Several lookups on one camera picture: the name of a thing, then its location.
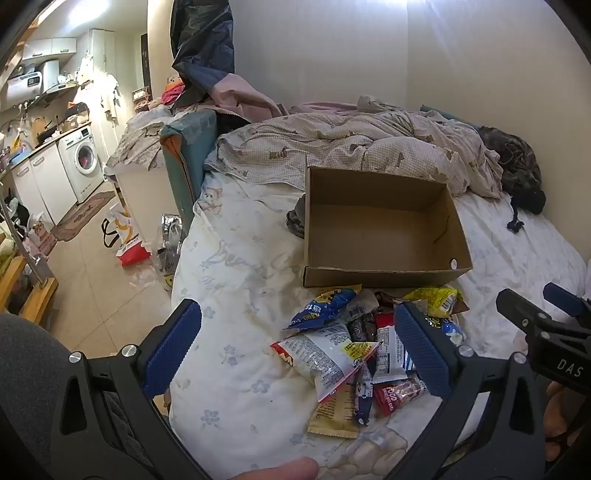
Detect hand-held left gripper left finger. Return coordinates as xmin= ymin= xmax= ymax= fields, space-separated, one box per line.
xmin=51 ymin=299 xmax=203 ymax=462

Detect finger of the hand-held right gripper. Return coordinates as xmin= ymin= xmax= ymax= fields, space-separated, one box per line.
xmin=496 ymin=288 xmax=552 ymax=334
xmin=542 ymin=282 xmax=591 ymax=320

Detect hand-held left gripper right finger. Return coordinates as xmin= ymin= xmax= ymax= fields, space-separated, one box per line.
xmin=394 ymin=301 xmax=550 ymax=462

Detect white and red snack packet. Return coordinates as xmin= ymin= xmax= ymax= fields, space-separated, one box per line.
xmin=270 ymin=323 xmax=382 ymax=403

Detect blue and yellow snack packet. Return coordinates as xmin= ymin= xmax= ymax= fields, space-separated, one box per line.
xmin=283 ymin=285 xmax=363 ymax=330

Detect beige snack packet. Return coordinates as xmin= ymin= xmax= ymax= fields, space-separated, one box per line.
xmin=307 ymin=374 xmax=365 ymax=439

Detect brown cardboard box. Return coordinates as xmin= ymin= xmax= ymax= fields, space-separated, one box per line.
xmin=302 ymin=166 xmax=474 ymax=289

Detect person's right hand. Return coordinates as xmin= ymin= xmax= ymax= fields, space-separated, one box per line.
xmin=542 ymin=382 xmax=591 ymax=463

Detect person's left hand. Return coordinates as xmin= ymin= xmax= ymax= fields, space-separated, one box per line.
xmin=229 ymin=457 xmax=320 ymax=480

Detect red-topped white snack packet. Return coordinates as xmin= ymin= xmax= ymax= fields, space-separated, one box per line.
xmin=372 ymin=314 xmax=416 ymax=384

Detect small red snack packet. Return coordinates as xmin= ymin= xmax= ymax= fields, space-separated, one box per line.
xmin=372 ymin=376 xmax=428 ymax=418

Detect dark brown snack bar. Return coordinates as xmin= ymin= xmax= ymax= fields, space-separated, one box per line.
xmin=346 ymin=316 xmax=382 ymax=344

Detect clear silver wrapper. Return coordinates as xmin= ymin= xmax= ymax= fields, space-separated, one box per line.
xmin=344 ymin=288 xmax=379 ymax=320

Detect blue and white sachet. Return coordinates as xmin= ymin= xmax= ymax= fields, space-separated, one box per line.
xmin=353 ymin=364 xmax=376 ymax=426

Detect silver foil bag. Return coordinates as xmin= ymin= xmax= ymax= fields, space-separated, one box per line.
xmin=154 ymin=213 xmax=188 ymax=294

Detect white printed bed sheet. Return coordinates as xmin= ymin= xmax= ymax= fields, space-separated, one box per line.
xmin=168 ymin=171 xmax=591 ymax=480

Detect red and white shopping bag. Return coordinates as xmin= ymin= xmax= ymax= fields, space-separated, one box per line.
xmin=102 ymin=203 xmax=152 ymax=267

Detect wooden rack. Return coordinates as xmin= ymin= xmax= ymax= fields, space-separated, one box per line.
xmin=0 ymin=256 xmax=60 ymax=324

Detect dark camouflage cloth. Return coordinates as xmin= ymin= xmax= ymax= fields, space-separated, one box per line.
xmin=478 ymin=124 xmax=548 ymax=215

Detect white storage chest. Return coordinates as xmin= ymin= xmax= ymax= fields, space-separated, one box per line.
xmin=104 ymin=161 xmax=178 ymax=245

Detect brown door mat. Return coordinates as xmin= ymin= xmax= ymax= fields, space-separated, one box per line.
xmin=50 ymin=190 xmax=116 ymax=243

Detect dark grey garment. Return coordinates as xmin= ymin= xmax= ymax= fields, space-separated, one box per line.
xmin=285 ymin=194 xmax=308 ymax=240

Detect teal cushion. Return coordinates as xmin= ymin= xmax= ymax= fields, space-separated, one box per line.
xmin=159 ymin=108 xmax=219 ymax=232

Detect white kitchen cabinet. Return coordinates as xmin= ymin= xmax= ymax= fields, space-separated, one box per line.
xmin=9 ymin=145 xmax=79 ymax=227

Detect white washing machine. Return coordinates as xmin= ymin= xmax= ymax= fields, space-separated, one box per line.
xmin=56 ymin=127 xmax=106 ymax=204

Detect patterned beige cloth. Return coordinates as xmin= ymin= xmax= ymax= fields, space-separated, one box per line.
xmin=106 ymin=111 xmax=176 ymax=174

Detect beige checkered quilt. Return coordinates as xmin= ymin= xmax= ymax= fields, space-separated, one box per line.
xmin=203 ymin=95 xmax=504 ymax=199

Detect pink cloth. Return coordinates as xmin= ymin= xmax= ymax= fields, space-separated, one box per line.
xmin=203 ymin=74 xmax=289 ymax=123

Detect white water heater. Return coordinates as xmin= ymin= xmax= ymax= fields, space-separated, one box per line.
xmin=4 ymin=69 xmax=47 ymax=109

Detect tall white wardrobe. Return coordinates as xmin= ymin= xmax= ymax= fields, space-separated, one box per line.
xmin=90 ymin=28 xmax=118 ymax=153

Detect dark blue plastic bag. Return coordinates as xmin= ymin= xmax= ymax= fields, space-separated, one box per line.
xmin=170 ymin=0 xmax=236 ymax=90

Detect white wall cabinets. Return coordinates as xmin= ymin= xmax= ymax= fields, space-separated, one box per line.
xmin=21 ymin=37 xmax=77 ymax=61

